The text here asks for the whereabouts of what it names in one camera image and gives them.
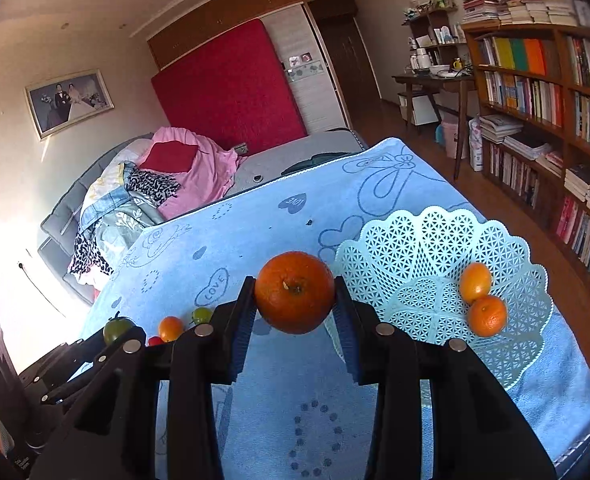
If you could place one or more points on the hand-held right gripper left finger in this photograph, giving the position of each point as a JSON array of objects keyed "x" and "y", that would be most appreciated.
[{"x": 240, "y": 330}]

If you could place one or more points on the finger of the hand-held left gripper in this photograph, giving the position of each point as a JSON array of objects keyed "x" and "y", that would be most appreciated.
[
  {"x": 70, "y": 350},
  {"x": 82, "y": 370}
]

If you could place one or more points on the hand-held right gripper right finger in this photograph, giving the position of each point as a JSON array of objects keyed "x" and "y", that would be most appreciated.
[{"x": 347, "y": 340}]

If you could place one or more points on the large round orange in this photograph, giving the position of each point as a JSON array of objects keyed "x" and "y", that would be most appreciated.
[{"x": 295, "y": 292}]

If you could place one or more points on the red tomato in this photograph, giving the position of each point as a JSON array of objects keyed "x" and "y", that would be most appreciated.
[{"x": 155, "y": 341}]

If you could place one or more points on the light blue lattice basket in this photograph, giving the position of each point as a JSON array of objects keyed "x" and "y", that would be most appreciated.
[{"x": 425, "y": 240}]

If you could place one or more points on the small oval orange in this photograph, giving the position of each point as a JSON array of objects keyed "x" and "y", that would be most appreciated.
[{"x": 475, "y": 282}]

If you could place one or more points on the round mandarin orange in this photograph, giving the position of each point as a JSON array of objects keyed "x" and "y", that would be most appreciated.
[{"x": 487, "y": 316}]

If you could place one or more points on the yellow-green tomato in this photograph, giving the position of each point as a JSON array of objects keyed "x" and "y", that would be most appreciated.
[{"x": 201, "y": 315}]

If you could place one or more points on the small orange kumquat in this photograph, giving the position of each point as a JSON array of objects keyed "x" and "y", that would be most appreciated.
[{"x": 170, "y": 328}]

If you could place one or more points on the leopard print cloth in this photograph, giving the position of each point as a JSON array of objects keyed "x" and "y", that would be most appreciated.
[
  {"x": 150, "y": 185},
  {"x": 87, "y": 255}
]

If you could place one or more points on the blue printed towel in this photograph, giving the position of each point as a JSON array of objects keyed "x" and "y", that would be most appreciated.
[{"x": 275, "y": 220}]

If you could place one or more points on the floral quilt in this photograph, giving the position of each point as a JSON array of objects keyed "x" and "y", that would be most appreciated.
[{"x": 120, "y": 220}]

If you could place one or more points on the pink blanket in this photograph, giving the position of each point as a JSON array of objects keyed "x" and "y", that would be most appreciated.
[{"x": 195, "y": 170}]

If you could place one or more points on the small brown patterned box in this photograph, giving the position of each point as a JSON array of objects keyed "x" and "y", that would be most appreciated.
[{"x": 240, "y": 149}]

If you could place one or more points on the red pillow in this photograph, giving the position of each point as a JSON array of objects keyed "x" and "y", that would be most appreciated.
[{"x": 167, "y": 156}]

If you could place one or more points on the pink bin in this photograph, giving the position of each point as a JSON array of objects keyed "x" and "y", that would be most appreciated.
[{"x": 450, "y": 137}]

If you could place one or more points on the white printed bag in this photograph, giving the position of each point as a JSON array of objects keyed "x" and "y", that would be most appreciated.
[{"x": 476, "y": 145}]

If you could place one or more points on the red mattress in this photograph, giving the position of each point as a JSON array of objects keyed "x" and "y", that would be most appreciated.
[{"x": 225, "y": 90}]

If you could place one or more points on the white storage box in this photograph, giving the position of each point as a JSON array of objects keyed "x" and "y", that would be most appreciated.
[{"x": 417, "y": 107}]

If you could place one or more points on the pile of magazines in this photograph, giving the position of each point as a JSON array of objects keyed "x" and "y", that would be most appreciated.
[{"x": 497, "y": 127}]

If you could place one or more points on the wooden desk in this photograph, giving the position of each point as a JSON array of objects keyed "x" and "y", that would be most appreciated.
[{"x": 435, "y": 82}]

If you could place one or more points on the dark wooden door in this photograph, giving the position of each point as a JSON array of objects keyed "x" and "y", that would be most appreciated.
[{"x": 347, "y": 60}]

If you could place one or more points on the white thermos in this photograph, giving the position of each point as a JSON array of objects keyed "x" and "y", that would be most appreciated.
[{"x": 420, "y": 58}]

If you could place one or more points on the wooden bookshelf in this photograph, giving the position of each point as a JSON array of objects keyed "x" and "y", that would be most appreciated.
[{"x": 560, "y": 105}]

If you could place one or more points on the wooden wardrobe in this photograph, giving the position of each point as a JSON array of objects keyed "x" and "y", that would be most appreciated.
[{"x": 225, "y": 7}]

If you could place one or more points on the small wooden desk shelf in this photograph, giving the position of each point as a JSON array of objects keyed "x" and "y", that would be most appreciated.
[{"x": 432, "y": 25}]

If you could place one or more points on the rows of shelved books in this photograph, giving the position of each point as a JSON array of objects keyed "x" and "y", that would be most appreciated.
[{"x": 525, "y": 55}]

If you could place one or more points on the stack of books atop bookshelf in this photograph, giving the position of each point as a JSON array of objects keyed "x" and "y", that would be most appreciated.
[{"x": 520, "y": 7}]

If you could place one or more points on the framed wall photo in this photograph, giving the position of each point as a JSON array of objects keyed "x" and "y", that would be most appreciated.
[{"x": 67, "y": 102}]

